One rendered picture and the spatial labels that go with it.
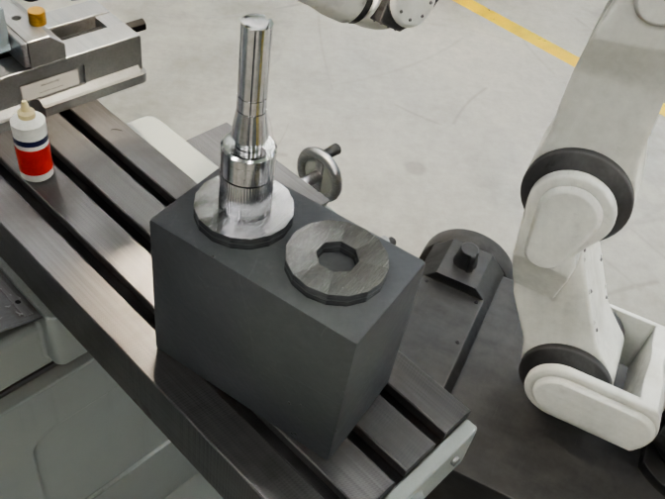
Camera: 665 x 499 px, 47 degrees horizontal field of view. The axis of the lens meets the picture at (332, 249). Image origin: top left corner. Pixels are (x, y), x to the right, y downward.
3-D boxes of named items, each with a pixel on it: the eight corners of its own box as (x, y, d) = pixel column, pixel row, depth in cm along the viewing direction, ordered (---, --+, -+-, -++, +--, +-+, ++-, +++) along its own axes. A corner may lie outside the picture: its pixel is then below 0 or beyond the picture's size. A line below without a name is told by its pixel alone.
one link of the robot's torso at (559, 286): (624, 352, 133) (656, 107, 104) (603, 442, 119) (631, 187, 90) (534, 334, 139) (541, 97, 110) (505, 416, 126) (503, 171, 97)
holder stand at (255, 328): (227, 281, 88) (234, 144, 74) (390, 381, 81) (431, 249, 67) (154, 348, 80) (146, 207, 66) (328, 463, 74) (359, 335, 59)
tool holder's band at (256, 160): (247, 129, 66) (248, 120, 66) (287, 154, 65) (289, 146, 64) (208, 150, 64) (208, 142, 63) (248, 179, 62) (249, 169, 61)
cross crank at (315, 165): (311, 173, 160) (317, 128, 151) (351, 203, 155) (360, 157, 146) (253, 204, 151) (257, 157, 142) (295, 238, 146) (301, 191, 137)
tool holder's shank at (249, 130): (248, 127, 65) (256, 6, 57) (276, 145, 64) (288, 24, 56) (222, 142, 63) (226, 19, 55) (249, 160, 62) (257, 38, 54)
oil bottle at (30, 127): (43, 158, 99) (30, 86, 91) (60, 174, 97) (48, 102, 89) (14, 170, 96) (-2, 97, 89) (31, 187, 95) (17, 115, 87)
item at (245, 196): (244, 179, 71) (247, 129, 66) (282, 205, 69) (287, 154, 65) (207, 202, 68) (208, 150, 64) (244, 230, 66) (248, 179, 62)
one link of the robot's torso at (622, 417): (654, 373, 133) (689, 326, 124) (635, 464, 119) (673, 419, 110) (541, 325, 137) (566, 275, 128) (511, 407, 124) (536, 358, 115)
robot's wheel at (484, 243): (500, 314, 167) (527, 250, 153) (493, 330, 164) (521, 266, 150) (416, 278, 171) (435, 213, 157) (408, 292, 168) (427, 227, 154)
